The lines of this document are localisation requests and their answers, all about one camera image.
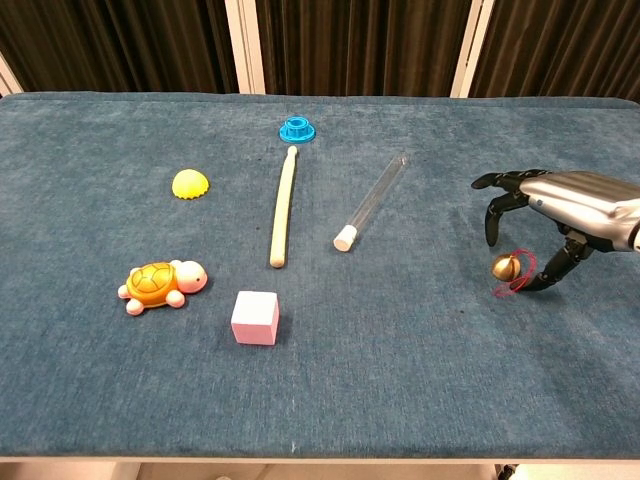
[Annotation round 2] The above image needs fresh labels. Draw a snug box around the white vertical frame post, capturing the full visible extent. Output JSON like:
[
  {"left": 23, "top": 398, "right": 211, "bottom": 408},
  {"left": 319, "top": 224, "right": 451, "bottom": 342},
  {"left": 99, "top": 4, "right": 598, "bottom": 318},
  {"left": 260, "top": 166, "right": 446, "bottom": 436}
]
[
  {"left": 0, "top": 51, "right": 25, "bottom": 99},
  {"left": 449, "top": 0, "right": 496, "bottom": 99},
  {"left": 223, "top": 0, "right": 267, "bottom": 96}
]

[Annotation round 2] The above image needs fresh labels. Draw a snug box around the dark pleated curtain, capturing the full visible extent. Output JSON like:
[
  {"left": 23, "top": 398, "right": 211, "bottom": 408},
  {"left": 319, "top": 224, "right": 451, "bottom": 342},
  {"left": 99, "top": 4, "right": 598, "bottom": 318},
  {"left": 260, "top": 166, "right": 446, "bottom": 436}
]
[{"left": 0, "top": 0, "right": 640, "bottom": 104}]

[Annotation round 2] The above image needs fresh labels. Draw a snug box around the orange pink toy turtle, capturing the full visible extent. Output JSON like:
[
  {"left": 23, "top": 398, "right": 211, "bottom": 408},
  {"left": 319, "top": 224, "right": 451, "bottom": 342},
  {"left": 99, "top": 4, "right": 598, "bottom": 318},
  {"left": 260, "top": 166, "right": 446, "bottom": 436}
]
[{"left": 117, "top": 258, "right": 210, "bottom": 317}]

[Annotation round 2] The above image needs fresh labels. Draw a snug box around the yellow half dome shell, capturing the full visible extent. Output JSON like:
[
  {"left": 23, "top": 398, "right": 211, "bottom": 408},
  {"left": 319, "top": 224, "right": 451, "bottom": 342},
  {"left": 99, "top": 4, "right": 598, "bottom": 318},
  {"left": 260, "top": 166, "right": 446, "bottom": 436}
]
[{"left": 171, "top": 168, "right": 212, "bottom": 202}]

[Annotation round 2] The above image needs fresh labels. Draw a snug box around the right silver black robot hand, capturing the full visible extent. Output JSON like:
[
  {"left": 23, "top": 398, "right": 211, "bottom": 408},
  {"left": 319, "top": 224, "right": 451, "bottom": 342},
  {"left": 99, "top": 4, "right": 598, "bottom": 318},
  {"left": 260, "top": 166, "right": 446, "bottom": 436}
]
[{"left": 470, "top": 169, "right": 640, "bottom": 294}]

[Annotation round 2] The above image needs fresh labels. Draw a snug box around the clear test tube white stopper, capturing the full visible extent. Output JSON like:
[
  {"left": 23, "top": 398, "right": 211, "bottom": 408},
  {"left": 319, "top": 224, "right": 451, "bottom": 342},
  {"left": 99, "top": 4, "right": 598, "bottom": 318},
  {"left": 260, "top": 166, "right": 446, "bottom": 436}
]
[{"left": 333, "top": 153, "right": 409, "bottom": 253}]

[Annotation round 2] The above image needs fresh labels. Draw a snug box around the pink cube block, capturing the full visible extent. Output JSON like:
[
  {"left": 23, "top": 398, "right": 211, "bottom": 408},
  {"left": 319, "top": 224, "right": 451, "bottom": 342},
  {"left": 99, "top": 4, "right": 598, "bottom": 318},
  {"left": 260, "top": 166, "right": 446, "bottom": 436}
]
[{"left": 230, "top": 290, "right": 280, "bottom": 347}]

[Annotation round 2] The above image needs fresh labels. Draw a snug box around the golden bell with red string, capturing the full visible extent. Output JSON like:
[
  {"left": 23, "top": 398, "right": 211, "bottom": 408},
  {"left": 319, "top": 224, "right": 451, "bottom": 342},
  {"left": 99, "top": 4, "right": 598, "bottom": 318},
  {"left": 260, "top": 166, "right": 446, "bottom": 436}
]
[{"left": 490, "top": 249, "right": 539, "bottom": 299}]

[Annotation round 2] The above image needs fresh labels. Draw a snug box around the blue velvet table cloth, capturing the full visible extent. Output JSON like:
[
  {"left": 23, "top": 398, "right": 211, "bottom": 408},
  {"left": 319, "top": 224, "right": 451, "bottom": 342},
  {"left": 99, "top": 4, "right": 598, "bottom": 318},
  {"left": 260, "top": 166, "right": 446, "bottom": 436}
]
[{"left": 0, "top": 91, "right": 640, "bottom": 460}]

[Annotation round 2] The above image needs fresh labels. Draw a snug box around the cream wooden stick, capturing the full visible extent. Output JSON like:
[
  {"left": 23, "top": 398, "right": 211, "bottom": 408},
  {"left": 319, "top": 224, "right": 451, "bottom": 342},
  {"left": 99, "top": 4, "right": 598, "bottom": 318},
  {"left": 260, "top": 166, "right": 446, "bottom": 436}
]
[{"left": 268, "top": 145, "right": 299, "bottom": 269}]

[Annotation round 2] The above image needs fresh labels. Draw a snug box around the blue plastic flanged ring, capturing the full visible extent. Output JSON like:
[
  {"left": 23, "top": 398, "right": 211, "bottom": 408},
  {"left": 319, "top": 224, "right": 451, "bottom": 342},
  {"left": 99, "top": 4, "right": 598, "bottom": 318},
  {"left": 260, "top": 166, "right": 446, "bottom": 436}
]
[{"left": 278, "top": 116, "right": 317, "bottom": 145}]

